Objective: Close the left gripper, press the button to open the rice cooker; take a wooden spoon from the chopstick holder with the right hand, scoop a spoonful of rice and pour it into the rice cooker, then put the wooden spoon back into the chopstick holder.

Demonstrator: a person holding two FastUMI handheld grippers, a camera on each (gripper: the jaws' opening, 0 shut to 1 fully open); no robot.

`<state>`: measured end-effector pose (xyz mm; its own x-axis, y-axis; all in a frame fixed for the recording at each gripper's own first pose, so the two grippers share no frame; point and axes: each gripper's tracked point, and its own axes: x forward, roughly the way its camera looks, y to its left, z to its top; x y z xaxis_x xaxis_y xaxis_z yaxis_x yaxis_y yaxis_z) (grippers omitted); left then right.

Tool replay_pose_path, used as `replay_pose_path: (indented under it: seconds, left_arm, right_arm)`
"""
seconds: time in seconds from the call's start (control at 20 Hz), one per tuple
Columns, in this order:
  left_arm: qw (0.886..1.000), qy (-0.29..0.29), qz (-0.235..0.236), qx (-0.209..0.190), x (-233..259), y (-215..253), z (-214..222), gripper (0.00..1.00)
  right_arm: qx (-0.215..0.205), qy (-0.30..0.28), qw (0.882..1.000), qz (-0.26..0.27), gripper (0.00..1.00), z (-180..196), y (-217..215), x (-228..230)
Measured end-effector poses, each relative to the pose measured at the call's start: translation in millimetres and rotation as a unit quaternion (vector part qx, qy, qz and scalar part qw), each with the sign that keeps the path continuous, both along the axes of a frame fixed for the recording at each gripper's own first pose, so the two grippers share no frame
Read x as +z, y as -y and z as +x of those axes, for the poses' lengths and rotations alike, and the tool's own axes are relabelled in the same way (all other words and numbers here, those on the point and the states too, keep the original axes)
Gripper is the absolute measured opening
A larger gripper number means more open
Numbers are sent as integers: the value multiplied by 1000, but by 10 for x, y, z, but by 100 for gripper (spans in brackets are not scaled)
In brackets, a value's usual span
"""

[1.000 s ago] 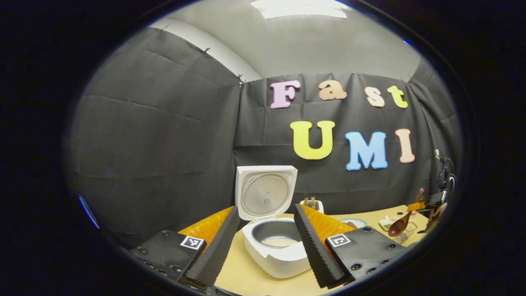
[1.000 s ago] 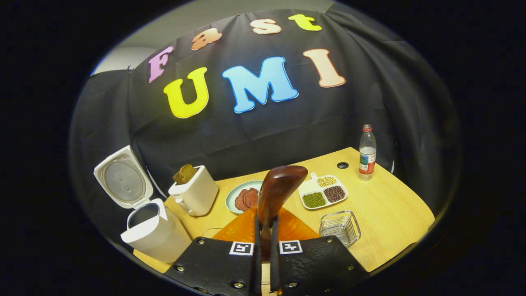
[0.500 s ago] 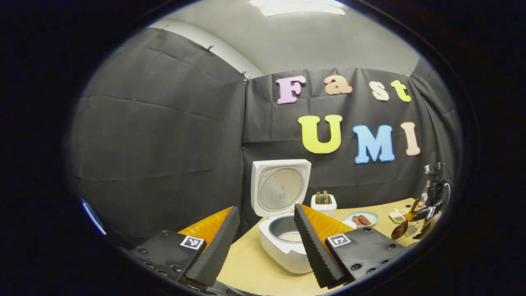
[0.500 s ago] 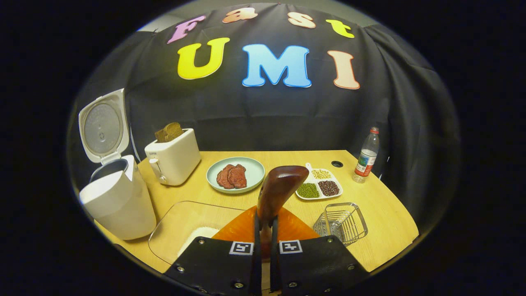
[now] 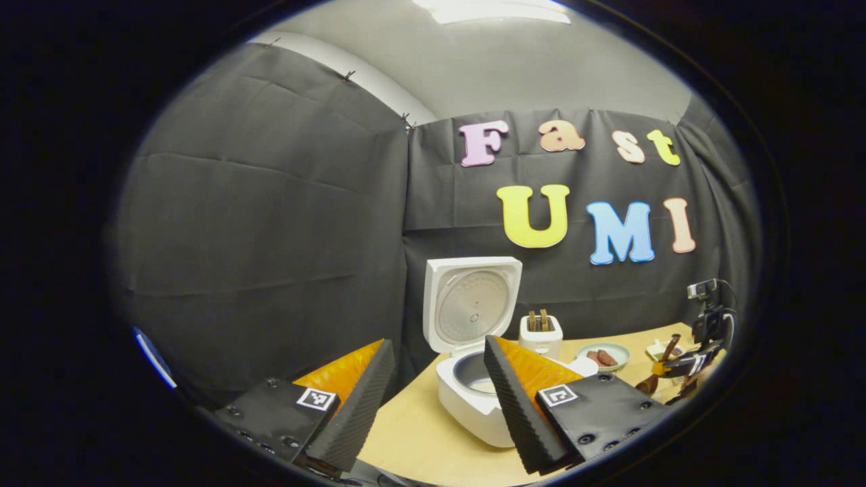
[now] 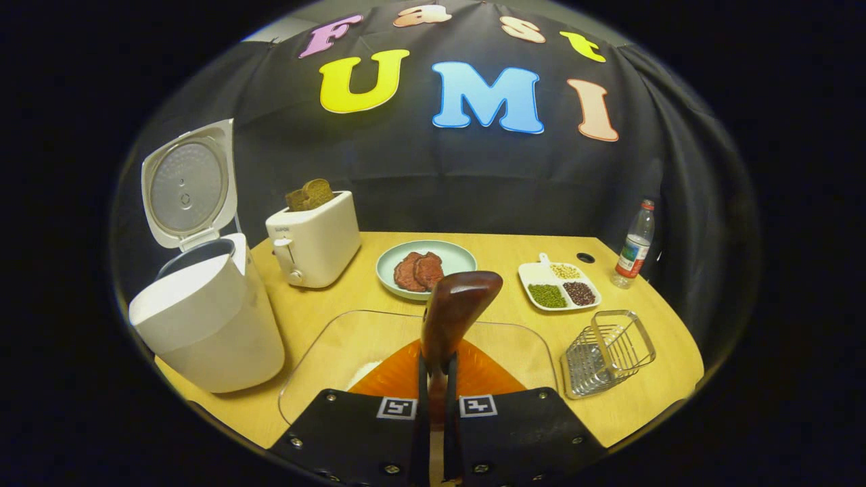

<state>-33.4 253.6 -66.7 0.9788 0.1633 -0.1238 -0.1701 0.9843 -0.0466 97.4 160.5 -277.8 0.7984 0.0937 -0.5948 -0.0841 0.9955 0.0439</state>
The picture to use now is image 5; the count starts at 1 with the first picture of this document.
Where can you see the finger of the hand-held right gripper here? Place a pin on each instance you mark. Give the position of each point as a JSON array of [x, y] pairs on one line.
[[690, 360]]

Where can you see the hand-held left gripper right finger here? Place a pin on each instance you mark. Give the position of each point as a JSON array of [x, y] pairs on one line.
[[517, 412]]

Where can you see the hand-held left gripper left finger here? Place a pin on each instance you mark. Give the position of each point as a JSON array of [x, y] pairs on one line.
[[355, 412]]

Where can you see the white divided rice dish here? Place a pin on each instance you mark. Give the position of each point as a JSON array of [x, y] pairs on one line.
[[659, 350]]

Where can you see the brown wooden spoon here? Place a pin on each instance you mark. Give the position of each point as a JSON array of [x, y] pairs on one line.
[[648, 384]]

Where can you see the white rice cooker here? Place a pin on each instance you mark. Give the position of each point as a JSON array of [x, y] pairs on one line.
[[470, 304]]

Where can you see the pale green plate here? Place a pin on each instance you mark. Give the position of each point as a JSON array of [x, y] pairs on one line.
[[619, 362]]

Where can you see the white toaster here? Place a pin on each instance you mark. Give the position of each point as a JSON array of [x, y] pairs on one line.
[[541, 343]]

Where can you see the red meat slices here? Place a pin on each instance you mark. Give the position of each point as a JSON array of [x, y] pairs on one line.
[[602, 357]]

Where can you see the brown toast slice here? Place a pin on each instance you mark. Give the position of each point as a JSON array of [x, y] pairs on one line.
[[532, 320], [544, 320]]

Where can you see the black backdrop cloth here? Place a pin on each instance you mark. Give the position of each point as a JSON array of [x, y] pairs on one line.
[[270, 237]]

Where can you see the rectangular ceiling light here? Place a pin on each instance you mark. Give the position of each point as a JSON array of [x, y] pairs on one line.
[[494, 10]]

